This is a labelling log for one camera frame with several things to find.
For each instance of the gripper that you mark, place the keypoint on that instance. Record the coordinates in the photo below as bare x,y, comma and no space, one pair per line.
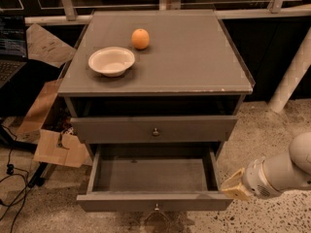
257,179

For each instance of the grey drawer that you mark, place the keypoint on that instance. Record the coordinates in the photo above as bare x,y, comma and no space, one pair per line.
153,129
153,177

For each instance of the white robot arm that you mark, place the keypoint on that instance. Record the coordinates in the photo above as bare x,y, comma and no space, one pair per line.
271,176

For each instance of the grey top drawer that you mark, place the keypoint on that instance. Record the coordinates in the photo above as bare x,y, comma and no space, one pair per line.
153,129

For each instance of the grey wooden drawer cabinet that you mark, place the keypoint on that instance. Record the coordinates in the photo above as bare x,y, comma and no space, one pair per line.
190,68

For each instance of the white diagonal pole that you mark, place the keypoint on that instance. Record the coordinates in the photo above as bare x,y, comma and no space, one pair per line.
294,74

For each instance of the white paper bowl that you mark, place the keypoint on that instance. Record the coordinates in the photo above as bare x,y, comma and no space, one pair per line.
111,62

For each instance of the brown cardboard box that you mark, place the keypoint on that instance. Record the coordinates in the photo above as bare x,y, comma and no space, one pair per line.
48,119

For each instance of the orange fruit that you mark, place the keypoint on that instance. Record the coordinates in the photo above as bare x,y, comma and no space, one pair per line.
140,39

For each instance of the open laptop computer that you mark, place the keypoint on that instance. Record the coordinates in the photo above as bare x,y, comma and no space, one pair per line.
13,46

